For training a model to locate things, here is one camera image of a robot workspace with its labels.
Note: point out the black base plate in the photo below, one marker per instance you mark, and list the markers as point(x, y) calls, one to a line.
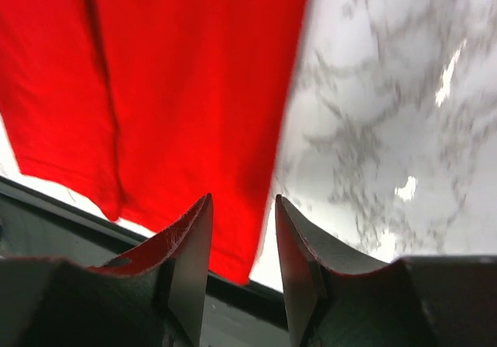
point(34, 224)

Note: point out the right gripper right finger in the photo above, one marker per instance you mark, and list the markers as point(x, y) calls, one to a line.
point(309, 257)

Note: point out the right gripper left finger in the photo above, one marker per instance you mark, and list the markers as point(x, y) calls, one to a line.
point(167, 273)

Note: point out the red t shirt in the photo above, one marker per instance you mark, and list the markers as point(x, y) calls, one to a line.
point(144, 106)

